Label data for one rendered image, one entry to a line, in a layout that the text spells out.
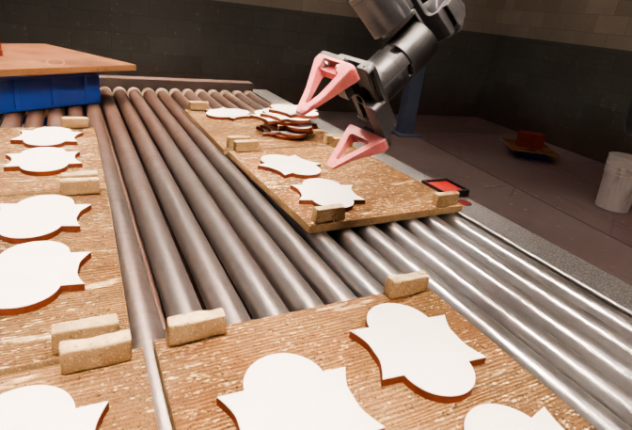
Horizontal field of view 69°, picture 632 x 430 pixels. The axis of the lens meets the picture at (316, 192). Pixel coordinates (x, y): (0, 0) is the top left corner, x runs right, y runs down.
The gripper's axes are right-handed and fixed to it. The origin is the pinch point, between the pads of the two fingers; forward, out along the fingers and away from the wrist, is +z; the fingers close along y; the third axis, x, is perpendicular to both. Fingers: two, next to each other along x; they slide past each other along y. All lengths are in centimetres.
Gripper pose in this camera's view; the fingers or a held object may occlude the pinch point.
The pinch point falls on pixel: (320, 137)
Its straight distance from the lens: 57.3
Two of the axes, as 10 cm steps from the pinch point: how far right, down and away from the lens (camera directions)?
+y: -3.9, -6.0, -7.0
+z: -6.9, 6.9, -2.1
